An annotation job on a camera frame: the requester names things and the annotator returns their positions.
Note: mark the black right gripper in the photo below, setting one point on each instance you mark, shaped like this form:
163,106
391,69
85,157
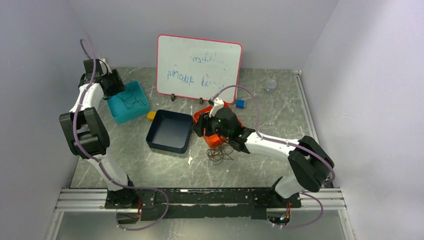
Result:
203,121

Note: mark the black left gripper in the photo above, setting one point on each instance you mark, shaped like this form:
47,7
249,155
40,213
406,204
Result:
120,87

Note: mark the orange plastic bin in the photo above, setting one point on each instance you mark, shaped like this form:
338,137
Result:
213,140

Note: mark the navy blue tray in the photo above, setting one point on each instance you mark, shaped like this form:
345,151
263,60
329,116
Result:
170,131

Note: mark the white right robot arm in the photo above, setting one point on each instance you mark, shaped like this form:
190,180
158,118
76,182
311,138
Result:
310,164

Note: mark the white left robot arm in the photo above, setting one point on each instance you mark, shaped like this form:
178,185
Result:
84,131

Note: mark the blue cube block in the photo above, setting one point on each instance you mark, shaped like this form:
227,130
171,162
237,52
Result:
241,103

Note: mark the teal plastic bin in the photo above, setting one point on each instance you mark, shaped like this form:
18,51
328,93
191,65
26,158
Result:
129,104

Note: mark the yellow block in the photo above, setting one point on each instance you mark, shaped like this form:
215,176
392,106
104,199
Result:
151,115

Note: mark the clear plastic cup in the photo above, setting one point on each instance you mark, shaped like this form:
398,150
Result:
270,85

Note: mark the red framed whiteboard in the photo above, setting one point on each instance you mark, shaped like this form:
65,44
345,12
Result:
197,68

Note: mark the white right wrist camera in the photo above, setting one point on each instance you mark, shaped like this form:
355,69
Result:
217,104

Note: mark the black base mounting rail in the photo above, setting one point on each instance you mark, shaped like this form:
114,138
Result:
195,203

